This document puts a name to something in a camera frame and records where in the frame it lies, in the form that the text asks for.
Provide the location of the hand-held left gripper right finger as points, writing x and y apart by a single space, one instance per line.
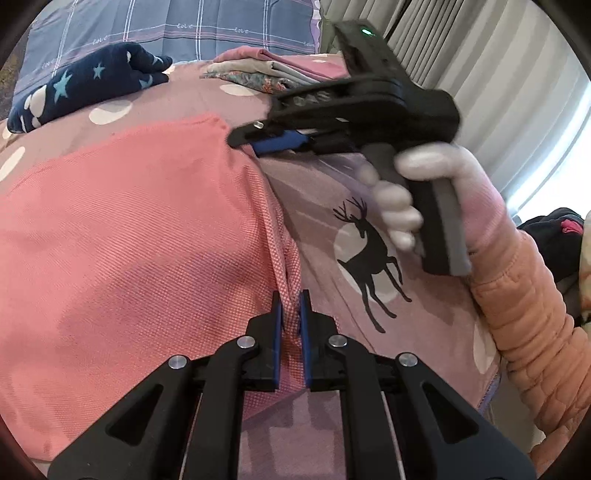
304 341

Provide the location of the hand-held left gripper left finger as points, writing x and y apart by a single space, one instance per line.
276 341

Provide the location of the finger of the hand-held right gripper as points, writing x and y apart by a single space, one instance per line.
249 134
277 143

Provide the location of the pink long-sleeve shirt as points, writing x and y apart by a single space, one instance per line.
129 240

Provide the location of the stack of folded clothes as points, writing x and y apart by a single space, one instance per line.
286 62

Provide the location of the dark clothes pile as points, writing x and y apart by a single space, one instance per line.
549 240

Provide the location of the person's right hand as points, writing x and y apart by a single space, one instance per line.
480 198

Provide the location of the floral folded garment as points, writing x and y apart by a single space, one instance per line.
249 78

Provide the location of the polka dot deer blanket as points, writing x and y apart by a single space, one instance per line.
318 194

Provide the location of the grey folded garment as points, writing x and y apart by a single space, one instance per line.
295 76

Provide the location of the grey pleated curtain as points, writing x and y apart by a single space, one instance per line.
461 55

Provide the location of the blue plaid pillow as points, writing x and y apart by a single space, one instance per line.
184 27

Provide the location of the navy star print garment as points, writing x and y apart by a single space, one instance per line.
83 87

